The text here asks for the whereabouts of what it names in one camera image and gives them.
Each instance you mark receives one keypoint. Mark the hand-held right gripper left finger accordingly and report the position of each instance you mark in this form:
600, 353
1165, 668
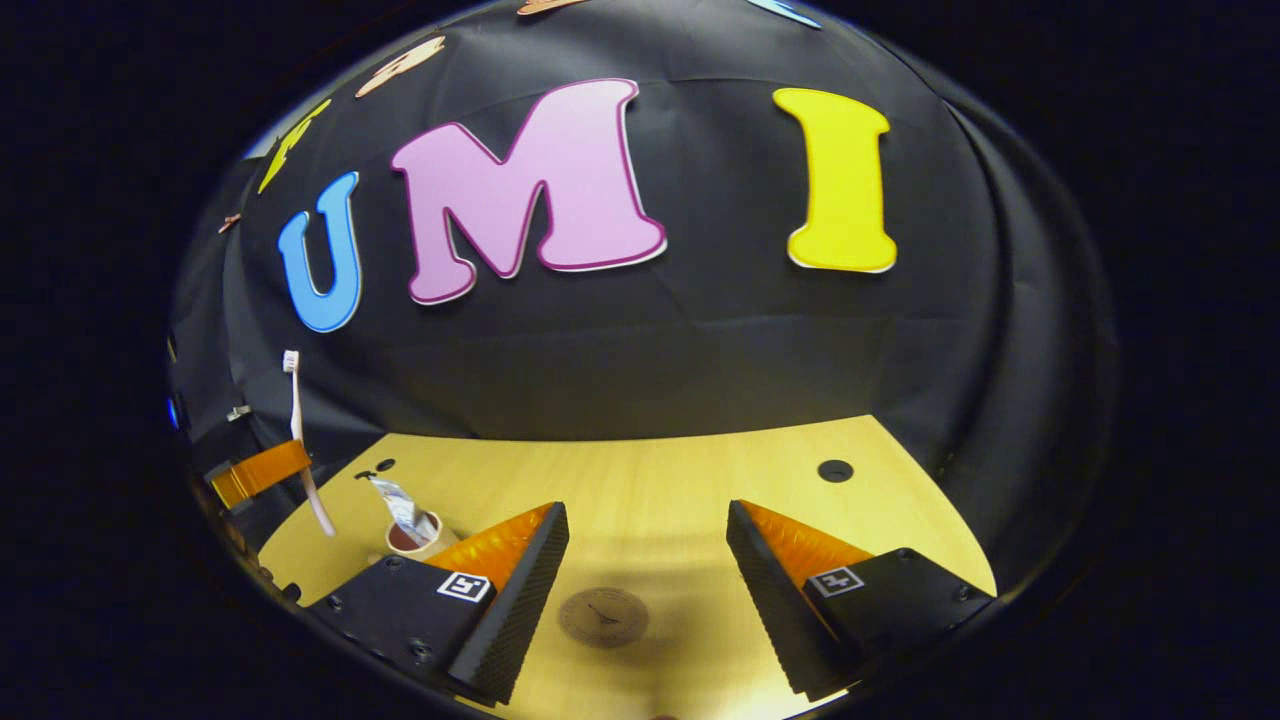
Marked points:
525, 590

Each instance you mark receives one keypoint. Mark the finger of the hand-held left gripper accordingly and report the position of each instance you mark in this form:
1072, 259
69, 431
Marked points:
262, 470

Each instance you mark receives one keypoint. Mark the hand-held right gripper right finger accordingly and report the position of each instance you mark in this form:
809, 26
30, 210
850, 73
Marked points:
768, 590

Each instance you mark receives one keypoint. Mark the white toothbrush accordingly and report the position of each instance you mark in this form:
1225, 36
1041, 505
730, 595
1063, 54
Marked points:
297, 420

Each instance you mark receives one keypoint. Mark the round brown coaster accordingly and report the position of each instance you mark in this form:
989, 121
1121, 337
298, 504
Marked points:
603, 617

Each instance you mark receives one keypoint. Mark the white toothpaste tube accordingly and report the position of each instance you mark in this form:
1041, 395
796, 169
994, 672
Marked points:
403, 508

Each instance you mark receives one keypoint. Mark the light wooden desktop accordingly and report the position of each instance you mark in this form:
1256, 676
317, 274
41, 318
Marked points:
650, 480

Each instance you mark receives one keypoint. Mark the small red clip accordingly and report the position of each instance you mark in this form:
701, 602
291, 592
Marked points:
229, 222

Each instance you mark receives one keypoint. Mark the black backdrop cloth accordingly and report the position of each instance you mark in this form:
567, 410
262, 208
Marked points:
700, 340

